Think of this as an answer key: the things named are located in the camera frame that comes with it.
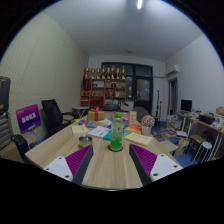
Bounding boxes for pink flowers in white pot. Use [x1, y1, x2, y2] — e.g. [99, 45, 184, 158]
[140, 115, 156, 136]

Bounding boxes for small pale yellow book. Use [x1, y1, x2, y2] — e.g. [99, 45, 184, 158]
[71, 124, 89, 135]

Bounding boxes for red and orange book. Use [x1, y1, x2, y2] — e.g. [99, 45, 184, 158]
[124, 123, 143, 134]

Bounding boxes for large pale yellow notepad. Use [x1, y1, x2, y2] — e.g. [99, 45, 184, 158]
[123, 132, 154, 147]

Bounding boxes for green-capped clear drink bottle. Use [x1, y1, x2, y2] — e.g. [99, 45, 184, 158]
[109, 111, 125, 152]

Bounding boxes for flat round red coaster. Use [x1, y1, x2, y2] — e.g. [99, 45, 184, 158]
[107, 144, 124, 153]

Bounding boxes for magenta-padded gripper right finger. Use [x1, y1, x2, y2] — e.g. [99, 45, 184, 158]
[128, 143, 183, 186]

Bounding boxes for black office chair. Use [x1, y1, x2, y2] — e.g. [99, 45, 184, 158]
[41, 98, 76, 136]

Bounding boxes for white wall air conditioner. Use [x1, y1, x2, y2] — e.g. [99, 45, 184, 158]
[166, 64, 180, 77]

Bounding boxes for purple sign board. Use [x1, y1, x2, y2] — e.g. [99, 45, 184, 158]
[15, 103, 42, 134]

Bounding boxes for dark glass door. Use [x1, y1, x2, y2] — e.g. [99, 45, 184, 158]
[126, 63, 154, 113]

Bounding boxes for wooden shelf unit with trophies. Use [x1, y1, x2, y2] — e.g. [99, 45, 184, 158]
[80, 65, 128, 108]

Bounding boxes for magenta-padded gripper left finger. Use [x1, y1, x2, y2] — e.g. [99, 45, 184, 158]
[43, 144, 95, 186]

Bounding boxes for long wooden side desk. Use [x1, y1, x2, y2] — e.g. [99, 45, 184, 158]
[178, 112, 224, 161]

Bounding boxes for orange standing card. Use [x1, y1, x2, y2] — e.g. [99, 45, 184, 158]
[128, 110, 138, 125]

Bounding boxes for black computer monitor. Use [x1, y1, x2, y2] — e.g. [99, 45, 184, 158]
[180, 99, 193, 113]

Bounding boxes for small steel cup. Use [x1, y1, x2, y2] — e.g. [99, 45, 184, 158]
[78, 135, 94, 148]

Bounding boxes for yellow gift box red ribbon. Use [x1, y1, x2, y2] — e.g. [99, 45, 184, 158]
[87, 107, 106, 122]

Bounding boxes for white round stool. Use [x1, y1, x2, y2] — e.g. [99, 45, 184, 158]
[193, 141, 213, 164]

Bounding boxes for white paper booklet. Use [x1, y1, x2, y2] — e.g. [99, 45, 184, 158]
[87, 125, 112, 139]

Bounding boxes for black chair with armrest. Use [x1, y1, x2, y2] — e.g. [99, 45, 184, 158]
[10, 134, 34, 166]

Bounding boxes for teal book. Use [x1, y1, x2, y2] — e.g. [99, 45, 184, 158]
[103, 129, 113, 141]

